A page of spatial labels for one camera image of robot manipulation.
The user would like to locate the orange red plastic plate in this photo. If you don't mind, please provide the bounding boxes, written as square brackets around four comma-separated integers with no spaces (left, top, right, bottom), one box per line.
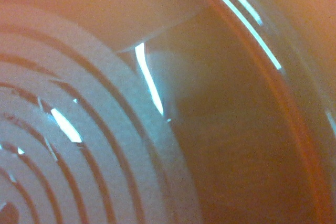
[1,0,335,223]

